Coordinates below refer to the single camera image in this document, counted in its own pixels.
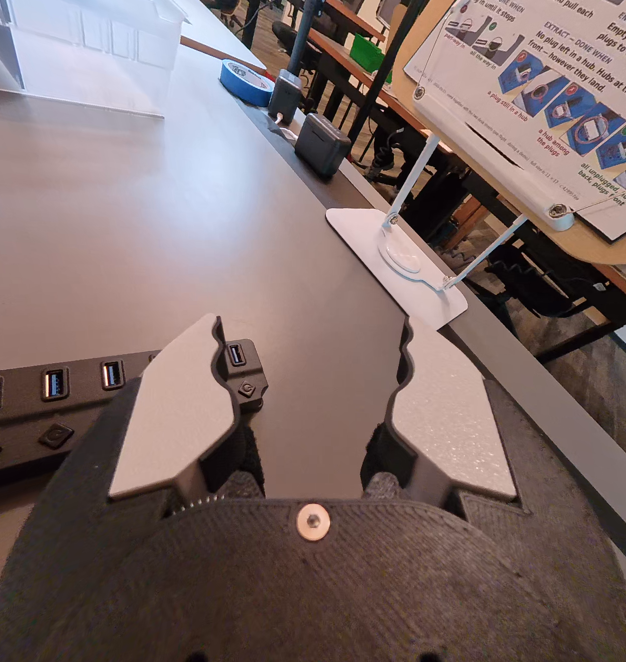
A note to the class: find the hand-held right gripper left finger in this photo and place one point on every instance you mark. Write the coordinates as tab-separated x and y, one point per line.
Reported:
173	413

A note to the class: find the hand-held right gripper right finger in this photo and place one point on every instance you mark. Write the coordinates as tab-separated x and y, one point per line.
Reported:
447	413

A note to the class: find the long black usb hub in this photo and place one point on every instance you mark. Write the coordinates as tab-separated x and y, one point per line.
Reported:
23	413

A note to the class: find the clear plastic bin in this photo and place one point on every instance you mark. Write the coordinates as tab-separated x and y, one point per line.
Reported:
85	62

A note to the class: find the black charging case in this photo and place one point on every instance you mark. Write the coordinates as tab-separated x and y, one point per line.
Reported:
321	145

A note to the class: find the blue tape roll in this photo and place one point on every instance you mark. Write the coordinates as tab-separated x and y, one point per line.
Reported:
240	85

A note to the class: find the dark grey power adapter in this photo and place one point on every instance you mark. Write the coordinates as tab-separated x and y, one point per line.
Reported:
284	95

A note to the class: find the black stand pole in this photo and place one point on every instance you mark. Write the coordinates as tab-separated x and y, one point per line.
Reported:
302	31
390	51

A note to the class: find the green plastic bin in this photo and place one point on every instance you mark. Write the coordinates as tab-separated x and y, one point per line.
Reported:
364	51

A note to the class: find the white instruction sign stand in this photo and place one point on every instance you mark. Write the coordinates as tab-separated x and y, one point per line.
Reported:
339	54

